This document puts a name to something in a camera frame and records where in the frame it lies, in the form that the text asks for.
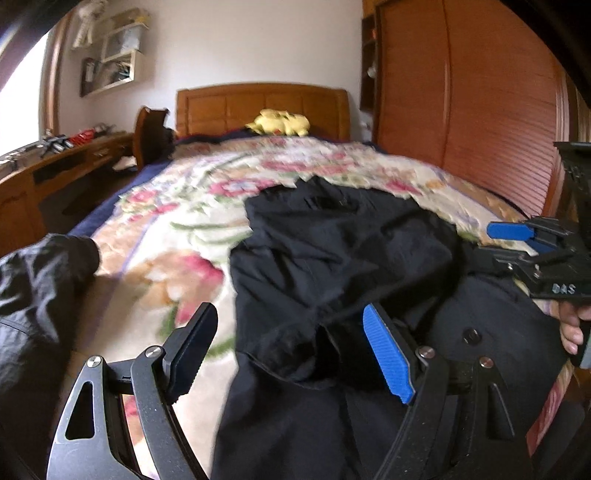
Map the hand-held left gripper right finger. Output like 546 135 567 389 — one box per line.
362 302 529 480

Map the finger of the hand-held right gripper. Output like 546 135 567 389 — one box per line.
478 247 546 282
487 217 578 254

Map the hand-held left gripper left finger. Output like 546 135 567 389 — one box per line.
46 302 219 480

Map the black trench coat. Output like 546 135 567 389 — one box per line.
210 178 573 480

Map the person's right hand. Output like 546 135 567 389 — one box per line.
558 318 591 356

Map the wooden louvred wardrobe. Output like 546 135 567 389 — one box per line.
360 0 591 241

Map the bed with floral bedspread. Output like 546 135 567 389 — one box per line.
46 136 578 480

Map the black folded jacket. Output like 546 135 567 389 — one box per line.
0 233 102 467

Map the navy bed sheet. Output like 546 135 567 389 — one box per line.
69 131 259 236

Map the wooden chair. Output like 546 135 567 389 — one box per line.
134 106 175 174

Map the wooden desk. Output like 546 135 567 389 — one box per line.
0 131 137 254

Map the wooden bed headboard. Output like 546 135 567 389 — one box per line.
176 84 352 141

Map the yellow plush toy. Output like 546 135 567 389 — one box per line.
245 109 311 137

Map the row of books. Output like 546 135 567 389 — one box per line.
92 62 133 87

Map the window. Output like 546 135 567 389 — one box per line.
0 23 61 158

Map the tied cream curtain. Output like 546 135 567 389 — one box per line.
74 0 109 47

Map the white wall shelf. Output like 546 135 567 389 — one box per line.
71 9 151 97

